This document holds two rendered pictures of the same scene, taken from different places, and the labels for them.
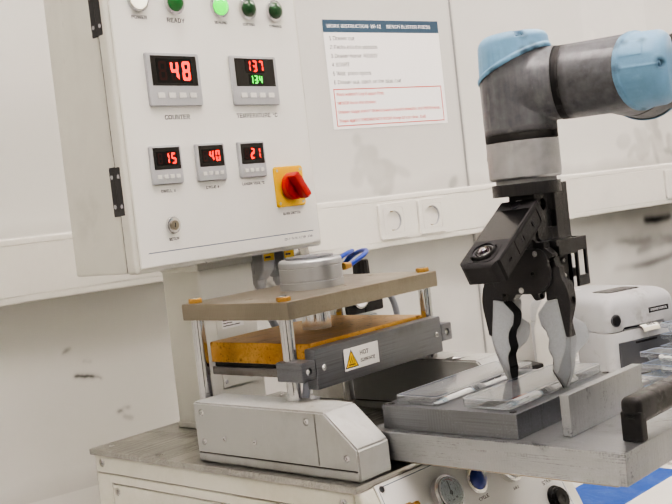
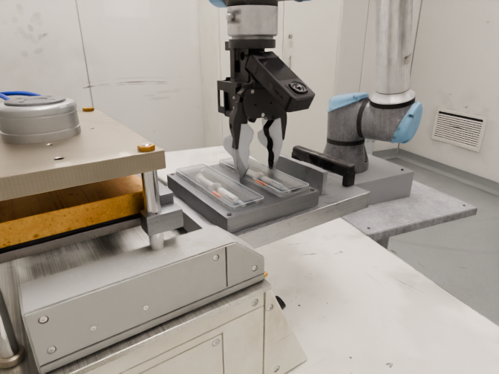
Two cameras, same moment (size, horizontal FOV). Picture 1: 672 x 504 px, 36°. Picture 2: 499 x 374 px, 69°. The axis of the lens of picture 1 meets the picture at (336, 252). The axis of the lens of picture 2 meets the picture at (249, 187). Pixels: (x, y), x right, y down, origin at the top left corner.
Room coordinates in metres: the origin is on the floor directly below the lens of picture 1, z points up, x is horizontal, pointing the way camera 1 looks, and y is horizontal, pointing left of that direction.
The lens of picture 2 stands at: (0.93, 0.37, 1.21)
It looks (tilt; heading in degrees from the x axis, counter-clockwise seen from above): 22 degrees down; 283
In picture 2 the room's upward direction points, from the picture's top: straight up
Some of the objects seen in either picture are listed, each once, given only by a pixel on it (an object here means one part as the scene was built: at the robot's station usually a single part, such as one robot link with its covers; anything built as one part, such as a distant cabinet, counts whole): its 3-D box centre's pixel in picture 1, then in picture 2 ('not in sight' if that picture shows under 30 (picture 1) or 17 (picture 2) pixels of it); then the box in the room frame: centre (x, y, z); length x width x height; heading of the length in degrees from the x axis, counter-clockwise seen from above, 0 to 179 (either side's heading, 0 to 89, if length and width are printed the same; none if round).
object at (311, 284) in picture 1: (307, 305); (15, 156); (1.29, 0.04, 1.08); 0.31 x 0.24 x 0.13; 137
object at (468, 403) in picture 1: (535, 390); (259, 176); (1.05, -0.19, 0.99); 0.18 x 0.06 x 0.02; 137
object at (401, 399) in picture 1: (468, 387); (215, 188); (1.11, -0.13, 0.99); 0.18 x 0.06 x 0.02; 137
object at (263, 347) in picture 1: (321, 320); (50, 168); (1.26, 0.03, 1.07); 0.22 x 0.17 x 0.10; 137
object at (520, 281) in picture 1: (535, 239); (249, 80); (1.07, -0.21, 1.15); 0.09 x 0.08 x 0.12; 137
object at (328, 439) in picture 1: (286, 434); (160, 282); (1.10, 0.08, 0.97); 0.25 x 0.05 x 0.07; 47
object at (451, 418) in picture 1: (501, 399); (238, 188); (1.08, -0.16, 0.98); 0.20 x 0.17 x 0.03; 137
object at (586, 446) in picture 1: (541, 412); (261, 188); (1.04, -0.19, 0.97); 0.30 x 0.22 x 0.08; 47
